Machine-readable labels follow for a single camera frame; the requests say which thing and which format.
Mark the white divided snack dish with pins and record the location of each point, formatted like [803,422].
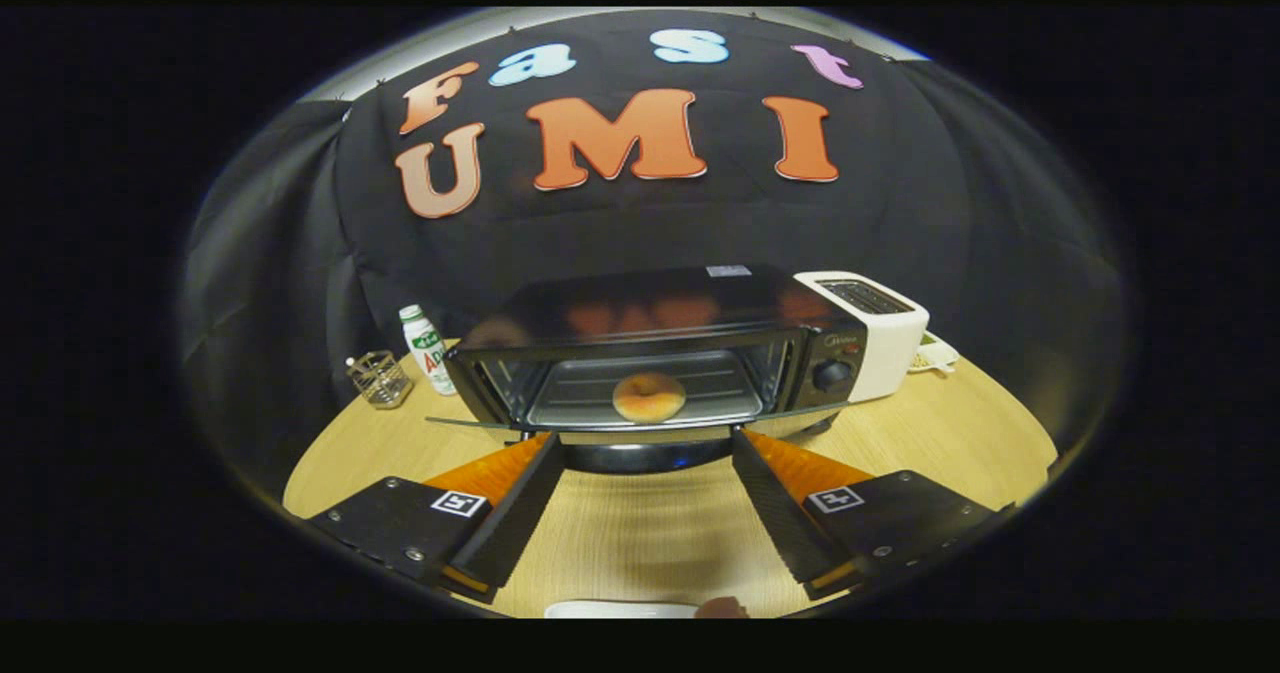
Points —
[938,355]

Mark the sugared donut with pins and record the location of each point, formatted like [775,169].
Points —
[648,399]

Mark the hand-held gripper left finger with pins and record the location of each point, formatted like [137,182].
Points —
[515,523]

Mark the black toaster oven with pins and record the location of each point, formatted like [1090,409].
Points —
[640,298]

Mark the white plate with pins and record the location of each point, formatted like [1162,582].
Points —
[620,610]

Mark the white pop-up toaster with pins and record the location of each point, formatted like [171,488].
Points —
[890,353]

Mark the white plastic drink bottle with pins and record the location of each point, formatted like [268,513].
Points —
[428,353]

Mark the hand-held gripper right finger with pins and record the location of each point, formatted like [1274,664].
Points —
[780,513]

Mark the reddish brown food piece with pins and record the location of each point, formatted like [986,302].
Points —
[722,609]

